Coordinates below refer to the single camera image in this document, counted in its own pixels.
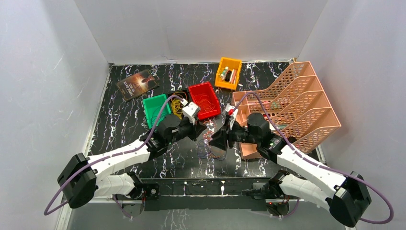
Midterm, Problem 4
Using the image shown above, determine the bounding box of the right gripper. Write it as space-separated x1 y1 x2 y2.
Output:
208 117 260 151

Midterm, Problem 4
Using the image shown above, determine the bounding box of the orange wire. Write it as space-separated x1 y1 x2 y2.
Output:
203 122 219 145
198 96 218 116

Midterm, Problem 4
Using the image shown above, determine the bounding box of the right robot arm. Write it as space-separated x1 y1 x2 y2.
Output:
209 113 372 227

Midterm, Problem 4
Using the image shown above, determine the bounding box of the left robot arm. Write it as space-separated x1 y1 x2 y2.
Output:
57 115 206 209

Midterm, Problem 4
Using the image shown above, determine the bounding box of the red plastic bin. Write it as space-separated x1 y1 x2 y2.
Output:
188 82 221 120

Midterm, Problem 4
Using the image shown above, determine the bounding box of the black plastic bin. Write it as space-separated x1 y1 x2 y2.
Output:
163 91 193 122

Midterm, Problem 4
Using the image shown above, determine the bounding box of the green plastic bin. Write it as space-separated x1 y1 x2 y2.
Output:
142 94 167 128

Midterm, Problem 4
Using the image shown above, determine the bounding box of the orange-yellow plastic bin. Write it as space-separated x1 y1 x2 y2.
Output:
214 57 242 91

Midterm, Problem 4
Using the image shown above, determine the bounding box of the dark book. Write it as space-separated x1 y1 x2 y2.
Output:
116 69 159 101

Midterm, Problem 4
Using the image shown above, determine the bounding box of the pink desk organizer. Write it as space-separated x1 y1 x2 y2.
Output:
231 61 341 154

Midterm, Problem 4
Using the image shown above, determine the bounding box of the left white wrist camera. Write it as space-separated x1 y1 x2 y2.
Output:
182 102 201 125

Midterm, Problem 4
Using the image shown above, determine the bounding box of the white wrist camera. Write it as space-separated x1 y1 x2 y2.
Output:
222 103 238 130
182 102 201 125

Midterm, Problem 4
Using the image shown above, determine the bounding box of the orange wire in red bin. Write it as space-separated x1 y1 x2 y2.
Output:
198 96 218 116

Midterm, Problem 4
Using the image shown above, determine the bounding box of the yellow-green wire coil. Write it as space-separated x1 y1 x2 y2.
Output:
170 92 191 121

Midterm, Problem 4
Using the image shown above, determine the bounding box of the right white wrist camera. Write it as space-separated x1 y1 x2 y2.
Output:
222 103 238 130

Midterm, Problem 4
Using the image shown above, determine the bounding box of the purple wire in green bin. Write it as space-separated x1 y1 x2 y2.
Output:
150 109 164 127

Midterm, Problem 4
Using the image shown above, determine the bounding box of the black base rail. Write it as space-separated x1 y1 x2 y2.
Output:
62 177 321 219

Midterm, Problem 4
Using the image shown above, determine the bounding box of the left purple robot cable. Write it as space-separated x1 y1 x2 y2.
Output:
44 94 189 219

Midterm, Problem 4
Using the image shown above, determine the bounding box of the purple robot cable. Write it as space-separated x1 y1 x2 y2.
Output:
44 94 189 219
231 92 395 225

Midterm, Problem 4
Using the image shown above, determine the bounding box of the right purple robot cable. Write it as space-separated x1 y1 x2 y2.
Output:
231 92 395 225

